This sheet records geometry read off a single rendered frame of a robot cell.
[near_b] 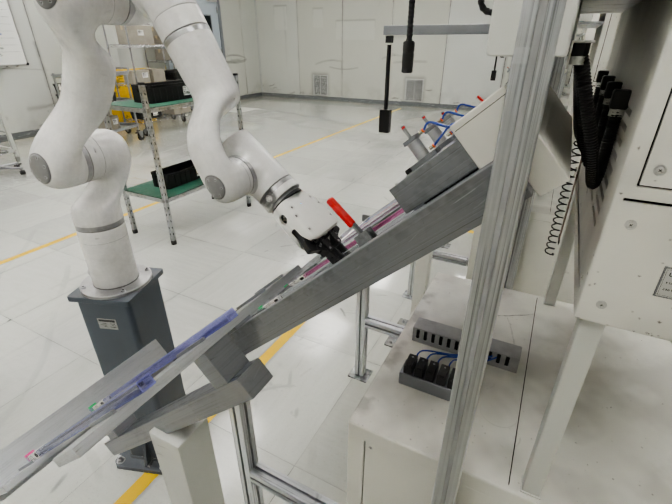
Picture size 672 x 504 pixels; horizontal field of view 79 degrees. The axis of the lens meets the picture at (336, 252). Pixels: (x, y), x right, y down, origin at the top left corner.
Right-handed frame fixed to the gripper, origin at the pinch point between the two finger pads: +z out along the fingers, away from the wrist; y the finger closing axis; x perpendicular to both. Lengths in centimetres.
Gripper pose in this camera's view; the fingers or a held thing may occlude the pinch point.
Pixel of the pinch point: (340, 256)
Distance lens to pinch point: 80.2
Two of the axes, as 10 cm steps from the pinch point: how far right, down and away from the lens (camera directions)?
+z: 6.9, 7.2, -0.4
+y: 4.7, -4.1, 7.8
